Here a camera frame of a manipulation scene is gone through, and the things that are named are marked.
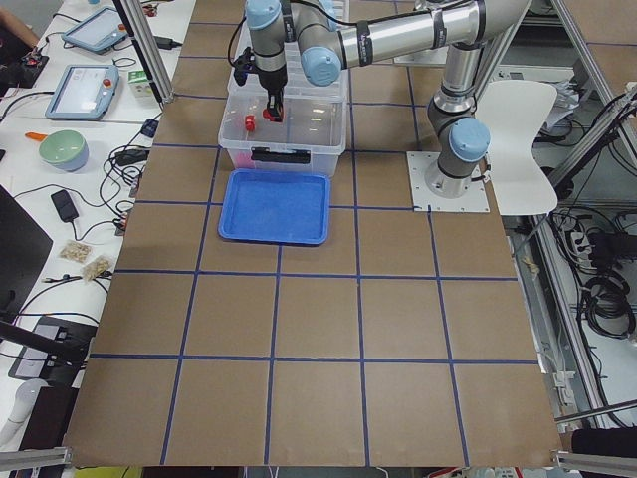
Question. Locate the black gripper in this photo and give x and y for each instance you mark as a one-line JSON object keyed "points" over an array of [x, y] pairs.
{"points": [[272, 81]]}

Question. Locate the clear plastic box lid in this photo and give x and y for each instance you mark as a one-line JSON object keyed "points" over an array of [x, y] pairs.
{"points": [[298, 86]]}

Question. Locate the red block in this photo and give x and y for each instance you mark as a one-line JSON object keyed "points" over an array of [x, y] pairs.
{"points": [[250, 123], [272, 115]]}

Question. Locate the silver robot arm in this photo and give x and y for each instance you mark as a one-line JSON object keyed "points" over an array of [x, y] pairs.
{"points": [[329, 46]]}

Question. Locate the clear plastic storage box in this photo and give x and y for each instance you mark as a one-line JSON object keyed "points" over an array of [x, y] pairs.
{"points": [[311, 137]]}

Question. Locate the blue plastic tray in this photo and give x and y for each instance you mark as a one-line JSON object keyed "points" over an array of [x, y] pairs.
{"points": [[276, 207]]}

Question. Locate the black power adapter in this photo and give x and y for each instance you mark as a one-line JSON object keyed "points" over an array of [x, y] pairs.
{"points": [[165, 43]]}

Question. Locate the green white carton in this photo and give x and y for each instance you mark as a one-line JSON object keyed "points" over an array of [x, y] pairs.
{"points": [[139, 84]]}

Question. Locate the far teach pendant tablet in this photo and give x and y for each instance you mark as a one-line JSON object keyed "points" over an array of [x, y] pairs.
{"points": [[97, 33]]}

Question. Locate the teach pendant tablet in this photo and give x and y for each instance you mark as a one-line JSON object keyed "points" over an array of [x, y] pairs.
{"points": [[83, 93], [97, 33]]}

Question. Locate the near teach pendant tablet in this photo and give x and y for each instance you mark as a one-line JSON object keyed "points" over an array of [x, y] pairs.
{"points": [[83, 93]]}

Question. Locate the green and blue bowl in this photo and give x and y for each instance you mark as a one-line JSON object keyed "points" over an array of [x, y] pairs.
{"points": [[66, 150]]}

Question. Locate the black phone on table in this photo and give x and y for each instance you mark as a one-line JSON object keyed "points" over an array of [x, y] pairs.
{"points": [[64, 206]]}

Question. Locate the white plastic chair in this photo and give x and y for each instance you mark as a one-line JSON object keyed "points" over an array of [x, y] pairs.
{"points": [[514, 112]]}

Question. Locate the snack bag right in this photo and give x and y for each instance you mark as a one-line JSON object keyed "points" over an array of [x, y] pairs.
{"points": [[99, 267]]}

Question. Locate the snack bag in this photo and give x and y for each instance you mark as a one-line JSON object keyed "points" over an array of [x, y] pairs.
{"points": [[76, 251], [99, 267]]}

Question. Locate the snack bag left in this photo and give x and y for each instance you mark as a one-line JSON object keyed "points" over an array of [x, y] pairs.
{"points": [[76, 251]]}

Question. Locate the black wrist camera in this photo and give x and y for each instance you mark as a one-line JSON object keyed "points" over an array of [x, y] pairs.
{"points": [[244, 66]]}

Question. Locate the aluminium frame post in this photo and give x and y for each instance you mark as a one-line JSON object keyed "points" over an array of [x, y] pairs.
{"points": [[138, 29]]}

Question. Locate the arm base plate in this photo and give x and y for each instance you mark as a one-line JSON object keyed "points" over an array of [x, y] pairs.
{"points": [[433, 191]]}

